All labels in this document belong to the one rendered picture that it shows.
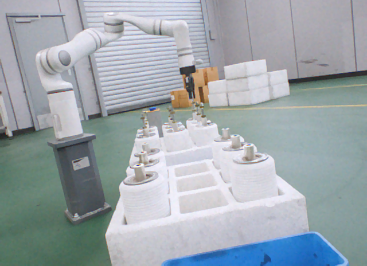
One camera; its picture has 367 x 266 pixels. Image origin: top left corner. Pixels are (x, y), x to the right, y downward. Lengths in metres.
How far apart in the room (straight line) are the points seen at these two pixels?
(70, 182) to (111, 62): 5.49
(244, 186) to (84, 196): 0.70
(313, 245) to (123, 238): 0.36
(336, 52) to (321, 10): 0.87
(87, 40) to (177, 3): 6.51
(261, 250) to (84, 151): 0.74
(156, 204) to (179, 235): 0.08
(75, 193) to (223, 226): 0.68
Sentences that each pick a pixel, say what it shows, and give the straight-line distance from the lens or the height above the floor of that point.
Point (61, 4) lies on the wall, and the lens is 6.58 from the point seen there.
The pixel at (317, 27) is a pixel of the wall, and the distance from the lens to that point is 6.68.
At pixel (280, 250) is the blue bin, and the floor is 0.10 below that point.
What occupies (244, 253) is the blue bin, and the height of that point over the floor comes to 0.11.
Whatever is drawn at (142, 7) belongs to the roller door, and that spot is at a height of 2.19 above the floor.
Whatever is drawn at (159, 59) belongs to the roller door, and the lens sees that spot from 7.06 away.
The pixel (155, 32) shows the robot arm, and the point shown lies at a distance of 1.41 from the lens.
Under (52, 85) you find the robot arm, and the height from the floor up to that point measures 0.50.
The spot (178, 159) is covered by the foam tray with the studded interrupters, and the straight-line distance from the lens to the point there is 1.11.
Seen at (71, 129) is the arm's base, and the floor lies 0.33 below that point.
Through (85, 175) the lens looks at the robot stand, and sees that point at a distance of 1.15.
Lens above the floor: 0.44
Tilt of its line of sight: 9 degrees down
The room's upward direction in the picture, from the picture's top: 10 degrees counter-clockwise
